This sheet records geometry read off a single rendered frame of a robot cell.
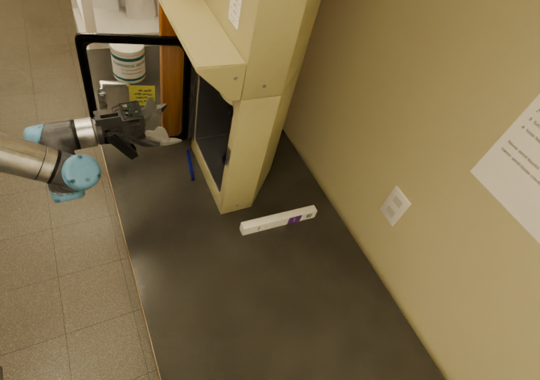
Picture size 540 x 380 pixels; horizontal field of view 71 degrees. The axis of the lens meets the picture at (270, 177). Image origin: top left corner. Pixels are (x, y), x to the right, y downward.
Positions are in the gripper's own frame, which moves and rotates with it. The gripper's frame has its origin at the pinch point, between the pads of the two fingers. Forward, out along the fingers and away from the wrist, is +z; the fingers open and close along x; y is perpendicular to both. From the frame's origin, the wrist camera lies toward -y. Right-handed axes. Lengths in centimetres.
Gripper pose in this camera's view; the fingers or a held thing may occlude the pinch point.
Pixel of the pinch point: (174, 124)
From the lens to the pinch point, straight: 109.1
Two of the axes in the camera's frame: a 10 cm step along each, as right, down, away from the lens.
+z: 9.0, -2.3, 3.8
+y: 1.6, -6.4, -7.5
